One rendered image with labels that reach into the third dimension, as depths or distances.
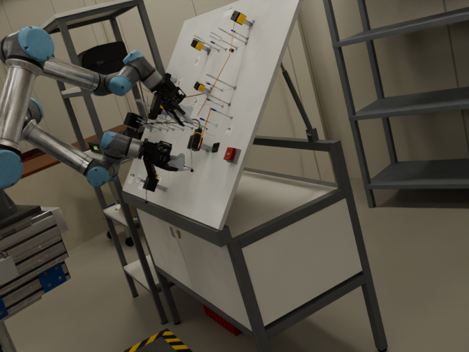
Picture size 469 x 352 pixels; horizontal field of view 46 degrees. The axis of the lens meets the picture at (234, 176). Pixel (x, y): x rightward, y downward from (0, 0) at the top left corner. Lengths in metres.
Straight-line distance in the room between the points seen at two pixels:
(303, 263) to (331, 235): 0.17
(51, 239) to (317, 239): 1.03
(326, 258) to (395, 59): 2.51
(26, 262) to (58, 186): 3.42
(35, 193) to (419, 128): 3.36
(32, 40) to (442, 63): 3.19
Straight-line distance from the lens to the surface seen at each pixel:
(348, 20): 4.66
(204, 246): 2.32
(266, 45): 2.24
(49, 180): 5.33
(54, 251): 2.03
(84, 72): 2.18
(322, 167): 5.05
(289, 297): 2.26
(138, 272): 3.64
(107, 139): 2.20
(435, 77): 4.44
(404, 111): 3.88
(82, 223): 5.50
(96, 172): 2.09
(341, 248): 2.36
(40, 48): 1.90
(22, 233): 1.97
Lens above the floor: 1.54
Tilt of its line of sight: 14 degrees down
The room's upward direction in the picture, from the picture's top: 16 degrees counter-clockwise
